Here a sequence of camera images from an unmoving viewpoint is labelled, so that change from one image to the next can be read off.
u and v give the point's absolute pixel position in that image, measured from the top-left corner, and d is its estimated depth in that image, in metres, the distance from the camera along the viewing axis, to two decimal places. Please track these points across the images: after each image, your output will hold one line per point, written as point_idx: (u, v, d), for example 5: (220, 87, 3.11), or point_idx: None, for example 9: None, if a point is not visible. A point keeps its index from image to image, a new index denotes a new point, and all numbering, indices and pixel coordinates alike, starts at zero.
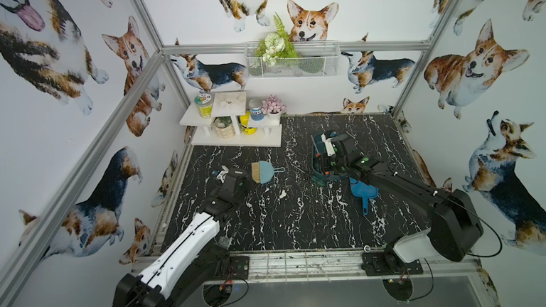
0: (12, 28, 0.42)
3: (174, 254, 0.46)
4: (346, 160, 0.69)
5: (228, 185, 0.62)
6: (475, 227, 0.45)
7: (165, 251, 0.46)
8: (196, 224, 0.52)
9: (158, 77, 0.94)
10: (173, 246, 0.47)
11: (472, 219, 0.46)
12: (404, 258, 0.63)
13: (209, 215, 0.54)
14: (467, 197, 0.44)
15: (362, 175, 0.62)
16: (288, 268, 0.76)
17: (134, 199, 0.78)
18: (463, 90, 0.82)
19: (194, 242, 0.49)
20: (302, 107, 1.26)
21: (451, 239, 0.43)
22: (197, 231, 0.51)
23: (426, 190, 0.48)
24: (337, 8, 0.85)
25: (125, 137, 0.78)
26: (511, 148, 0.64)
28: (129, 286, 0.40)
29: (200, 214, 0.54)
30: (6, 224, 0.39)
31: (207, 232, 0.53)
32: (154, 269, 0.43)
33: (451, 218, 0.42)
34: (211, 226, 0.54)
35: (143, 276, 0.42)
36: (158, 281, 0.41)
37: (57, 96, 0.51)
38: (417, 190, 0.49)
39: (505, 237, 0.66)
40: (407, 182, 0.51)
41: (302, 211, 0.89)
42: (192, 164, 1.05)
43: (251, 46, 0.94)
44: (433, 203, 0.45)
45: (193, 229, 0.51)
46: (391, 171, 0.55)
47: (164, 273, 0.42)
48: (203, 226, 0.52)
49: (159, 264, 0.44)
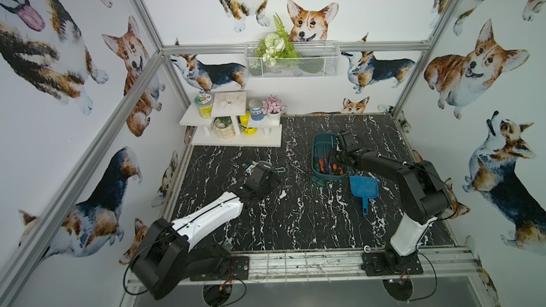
0: (12, 28, 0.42)
3: (203, 215, 0.49)
4: (345, 149, 0.84)
5: (256, 175, 0.66)
6: (438, 192, 0.50)
7: (194, 212, 0.49)
8: (224, 199, 0.56)
9: (158, 77, 0.94)
10: (202, 210, 0.50)
11: (436, 185, 0.53)
12: (402, 251, 0.64)
13: (235, 195, 0.58)
14: (431, 168, 0.53)
15: (357, 163, 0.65)
16: (288, 268, 0.76)
17: (134, 199, 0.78)
18: (463, 90, 0.82)
19: (220, 213, 0.53)
20: (301, 107, 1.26)
21: (411, 195, 0.51)
22: (224, 205, 0.54)
23: (397, 162, 0.57)
24: (337, 8, 0.85)
25: (125, 137, 0.78)
26: (511, 148, 0.64)
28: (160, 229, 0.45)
29: (228, 192, 0.58)
30: (6, 224, 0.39)
31: (233, 208, 0.58)
32: (184, 222, 0.46)
33: (411, 177, 0.50)
34: (237, 205, 0.58)
35: (174, 224, 0.45)
36: (186, 232, 0.44)
37: (57, 96, 0.51)
38: (389, 162, 0.60)
39: (505, 237, 0.66)
40: (382, 157, 0.62)
41: (302, 211, 0.89)
42: (192, 164, 1.05)
43: (251, 46, 0.94)
44: (398, 168, 0.56)
45: (221, 202, 0.54)
46: (375, 151, 0.67)
47: (193, 228, 0.45)
48: (230, 202, 0.56)
49: (189, 219, 0.47)
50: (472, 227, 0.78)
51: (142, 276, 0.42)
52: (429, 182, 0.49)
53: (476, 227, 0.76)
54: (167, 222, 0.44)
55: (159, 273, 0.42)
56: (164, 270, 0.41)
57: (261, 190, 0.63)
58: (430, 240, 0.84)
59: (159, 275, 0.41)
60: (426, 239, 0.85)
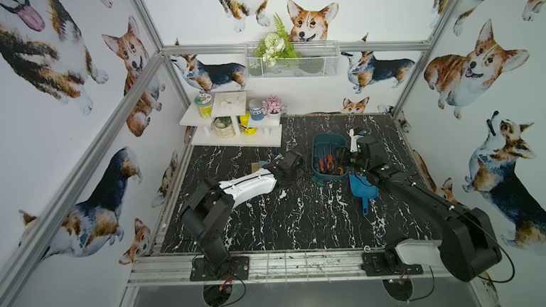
0: (12, 28, 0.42)
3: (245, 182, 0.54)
4: (367, 165, 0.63)
5: (288, 158, 0.70)
6: (490, 250, 0.42)
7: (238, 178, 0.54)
8: (261, 173, 0.60)
9: (158, 77, 0.94)
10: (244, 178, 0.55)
11: (489, 242, 0.44)
12: (404, 259, 0.63)
13: (269, 172, 0.62)
14: (484, 218, 0.42)
15: (380, 182, 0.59)
16: (288, 268, 0.76)
17: (134, 198, 0.73)
18: (463, 90, 0.82)
19: (257, 183, 0.59)
20: (301, 107, 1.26)
21: (461, 254, 0.42)
22: (260, 177, 0.59)
23: (442, 204, 0.47)
24: (337, 8, 0.85)
25: (125, 137, 0.78)
26: (511, 148, 0.64)
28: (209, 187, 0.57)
29: (264, 169, 0.62)
30: (6, 224, 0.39)
31: (267, 181, 0.62)
32: (229, 183, 0.51)
33: (465, 235, 0.41)
34: (271, 180, 0.63)
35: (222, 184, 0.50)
36: (231, 191, 0.49)
37: (57, 96, 0.51)
38: (431, 202, 0.49)
39: (505, 237, 0.66)
40: (423, 192, 0.51)
41: (302, 211, 0.89)
42: (192, 164, 1.05)
43: (251, 46, 0.94)
44: (446, 217, 0.45)
45: (258, 175, 0.59)
46: (410, 180, 0.55)
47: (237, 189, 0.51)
48: (266, 176, 0.61)
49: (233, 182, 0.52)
50: None
51: (189, 224, 0.48)
52: (478, 232, 0.46)
53: None
54: (213, 182, 0.51)
55: (206, 224, 0.46)
56: (212, 219, 0.46)
57: (291, 172, 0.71)
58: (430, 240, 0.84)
59: (206, 224, 0.46)
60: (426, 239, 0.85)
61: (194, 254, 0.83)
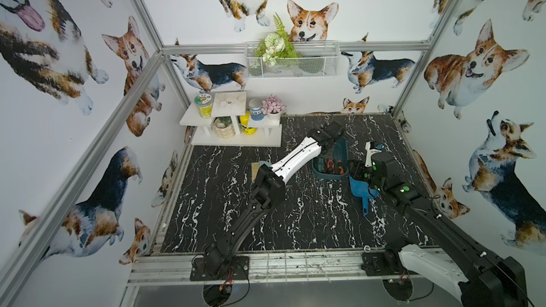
0: (12, 28, 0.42)
3: (291, 160, 0.66)
4: (384, 184, 0.63)
5: (332, 128, 0.77)
6: (518, 302, 0.41)
7: (284, 158, 0.66)
8: (306, 145, 0.69)
9: (158, 77, 0.94)
10: (290, 155, 0.66)
11: (519, 293, 0.41)
12: (406, 264, 0.63)
13: (315, 141, 0.70)
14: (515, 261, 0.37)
15: (398, 204, 0.57)
16: (288, 268, 0.76)
17: (134, 199, 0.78)
18: (463, 90, 0.82)
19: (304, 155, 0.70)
20: (301, 107, 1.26)
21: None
22: (306, 149, 0.68)
23: (473, 248, 0.43)
24: (337, 8, 0.85)
25: (125, 137, 0.78)
26: (511, 148, 0.64)
28: (265, 172, 0.70)
29: (308, 139, 0.70)
30: (6, 224, 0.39)
31: (313, 151, 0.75)
32: (279, 165, 0.64)
33: (498, 290, 0.38)
34: (316, 148, 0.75)
35: (274, 166, 0.64)
36: (281, 173, 0.63)
37: (57, 96, 0.51)
38: (461, 244, 0.44)
39: (505, 237, 0.66)
40: (450, 230, 0.47)
41: (302, 211, 0.89)
42: (193, 164, 1.05)
43: (251, 46, 0.94)
44: (478, 266, 0.41)
45: (303, 148, 0.68)
46: (435, 212, 0.51)
47: (285, 170, 0.64)
48: (310, 147, 0.69)
49: (282, 164, 0.65)
50: (472, 227, 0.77)
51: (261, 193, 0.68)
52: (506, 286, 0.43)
53: (476, 227, 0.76)
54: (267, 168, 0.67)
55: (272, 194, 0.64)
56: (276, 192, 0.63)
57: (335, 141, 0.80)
58: (430, 240, 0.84)
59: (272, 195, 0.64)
60: (426, 239, 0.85)
61: (194, 254, 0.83)
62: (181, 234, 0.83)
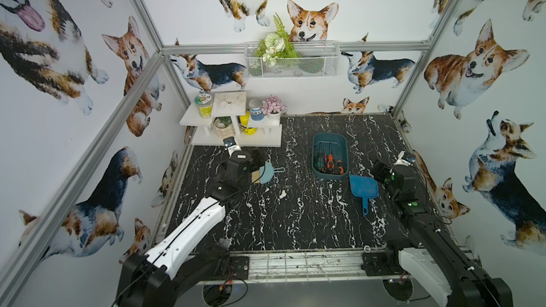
0: (12, 28, 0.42)
3: (180, 237, 0.45)
4: (395, 195, 0.67)
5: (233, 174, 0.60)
6: None
7: (170, 235, 0.46)
8: (202, 209, 0.51)
9: (158, 77, 0.94)
10: (179, 229, 0.47)
11: None
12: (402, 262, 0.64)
13: (215, 201, 0.54)
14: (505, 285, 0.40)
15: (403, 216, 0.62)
16: (288, 268, 0.76)
17: (134, 199, 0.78)
18: (463, 90, 0.82)
19: (200, 224, 0.49)
20: (301, 107, 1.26)
21: None
22: (202, 215, 0.50)
23: (463, 262, 0.45)
24: (337, 8, 0.85)
25: (125, 137, 0.78)
26: (511, 148, 0.64)
28: (135, 266, 0.40)
29: (207, 200, 0.54)
30: (7, 224, 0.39)
31: (212, 216, 0.53)
32: (160, 250, 0.43)
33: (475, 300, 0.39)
34: (216, 211, 0.53)
35: (150, 256, 0.42)
36: (163, 260, 0.41)
37: (57, 96, 0.51)
38: (451, 256, 0.46)
39: (505, 237, 0.66)
40: (446, 246, 0.48)
41: (302, 211, 0.89)
42: (192, 164, 1.05)
43: (251, 46, 0.94)
44: (462, 276, 0.42)
45: (200, 213, 0.50)
46: (436, 227, 0.53)
47: (170, 255, 0.42)
48: (209, 210, 0.52)
49: (166, 245, 0.44)
50: (471, 227, 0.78)
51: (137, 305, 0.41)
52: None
53: (476, 227, 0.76)
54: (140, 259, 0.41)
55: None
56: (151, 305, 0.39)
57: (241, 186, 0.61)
58: None
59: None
60: None
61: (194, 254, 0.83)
62: None
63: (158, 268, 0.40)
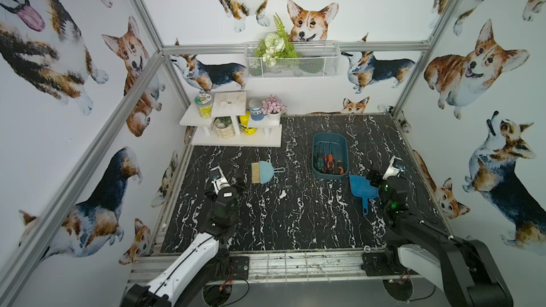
0: (12, 28, 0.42)
3: (179, 267, 0.49)
4: (387, 205, 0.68)
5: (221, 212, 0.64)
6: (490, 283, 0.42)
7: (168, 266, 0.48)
8: (197, 243, 0.55)
9: (158, 77, 0.94)
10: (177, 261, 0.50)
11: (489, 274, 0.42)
12: (402, 259, 0.64)
13: (210, 235, 0.58)
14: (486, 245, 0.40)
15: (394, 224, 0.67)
16: (288, 268, 0.76)
17: (134, 200, 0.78)
18: (463, 90, 0.82)
19: (197, 257, 0.52)
20: (301, 107, 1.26)
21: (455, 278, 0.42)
22: (199, 248, 0.54)
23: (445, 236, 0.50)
24: (337, 8, 0.85)
25: (125, 137, 0.78)
26: (511, 148, 0.64)
28: (136, 296, 0.42)
29: (202, 236, 0.58)
30: (7, 224, 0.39)
31: (209, 249, 0.57)
32: (161, 280, 0.45)
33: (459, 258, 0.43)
34: (212, 244, 0.58)
35: (151, 286, 0.44)
36: (166, 290, 0.44)
37: (57, 96, 0.51)
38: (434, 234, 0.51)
39: (505, 237, 0.66)
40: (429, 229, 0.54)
41: (302, 211, 0.89)
42: (192, 164, 1.05)
43: (251, 46, 0.94)
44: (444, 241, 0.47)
45: (196, 246, 0.54)
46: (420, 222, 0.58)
47: (170, 284, 0.45)
48: (205, 244, 0.56)
49: (165, 276, 0.46)
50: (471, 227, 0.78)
51: None
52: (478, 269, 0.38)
53: (477, 227, 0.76)
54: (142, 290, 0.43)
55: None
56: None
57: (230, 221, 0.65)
58: None
59: None
60: None
61: None
62: (181, 234, 0.83)
63: (163, 298, 0.42)
